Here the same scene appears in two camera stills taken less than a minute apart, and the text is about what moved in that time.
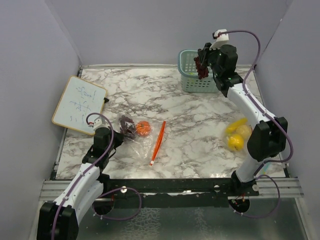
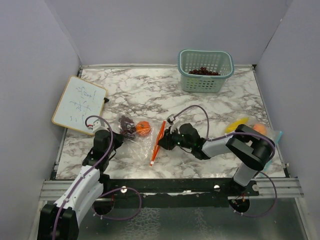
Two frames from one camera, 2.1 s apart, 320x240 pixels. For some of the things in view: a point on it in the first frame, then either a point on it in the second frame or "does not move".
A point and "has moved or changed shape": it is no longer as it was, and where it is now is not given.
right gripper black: x=203 y=53 to x=166 y=141
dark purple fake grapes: x=127 y=126 does not move
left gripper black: x=118 y=137 does not move
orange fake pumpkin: x=143 y=128 does not move
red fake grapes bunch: x=202 y=71 has moved or changed shape
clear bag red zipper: x=144 y=135 does not move
